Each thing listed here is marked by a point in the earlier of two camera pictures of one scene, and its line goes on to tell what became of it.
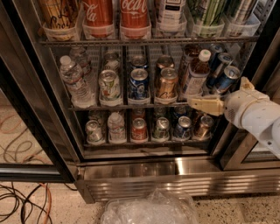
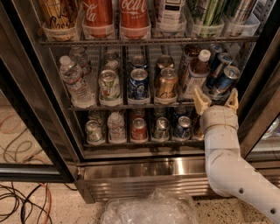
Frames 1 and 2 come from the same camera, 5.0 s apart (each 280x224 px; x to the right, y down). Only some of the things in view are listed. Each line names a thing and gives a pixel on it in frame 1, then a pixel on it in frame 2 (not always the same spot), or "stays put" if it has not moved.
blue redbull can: x=230 y=74 stays put
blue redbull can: x=215 y=50 stays put
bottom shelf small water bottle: x=116 y=128 stays put
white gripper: x=242 y=107 to x=219 y=116
